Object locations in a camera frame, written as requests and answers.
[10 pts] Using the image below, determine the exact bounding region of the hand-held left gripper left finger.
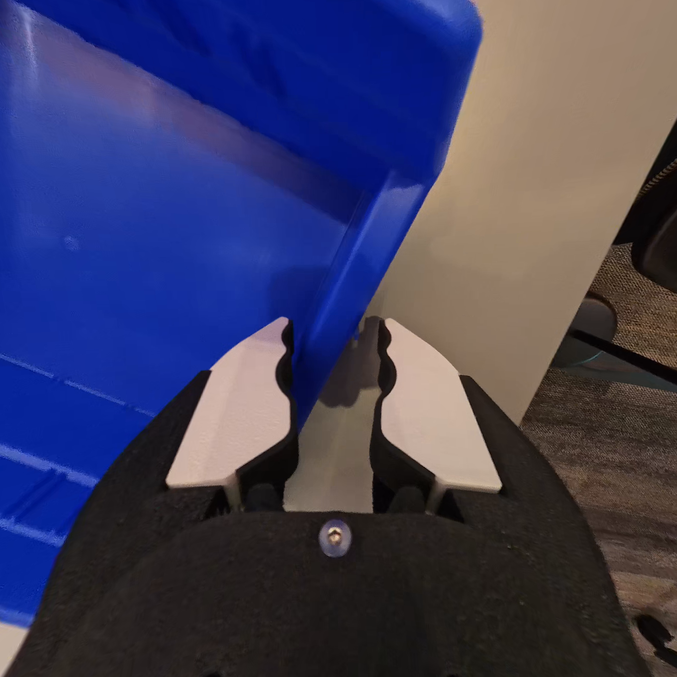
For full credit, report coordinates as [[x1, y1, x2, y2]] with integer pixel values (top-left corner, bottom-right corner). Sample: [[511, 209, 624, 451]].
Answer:
[[165, 317, 300, 515]]

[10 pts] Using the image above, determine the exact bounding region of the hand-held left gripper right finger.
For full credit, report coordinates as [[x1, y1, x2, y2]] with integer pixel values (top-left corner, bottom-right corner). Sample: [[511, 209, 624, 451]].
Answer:
[[370, 316, 502, 515]]

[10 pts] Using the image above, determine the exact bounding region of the blue plastic bin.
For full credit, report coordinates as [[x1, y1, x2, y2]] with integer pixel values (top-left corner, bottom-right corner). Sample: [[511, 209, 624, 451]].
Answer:
[[0, 0, 483, 629]]

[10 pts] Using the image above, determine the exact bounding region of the black office chair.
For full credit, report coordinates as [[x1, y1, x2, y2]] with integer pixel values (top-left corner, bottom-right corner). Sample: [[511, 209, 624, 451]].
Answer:
[[553, 119, 677, 387]]

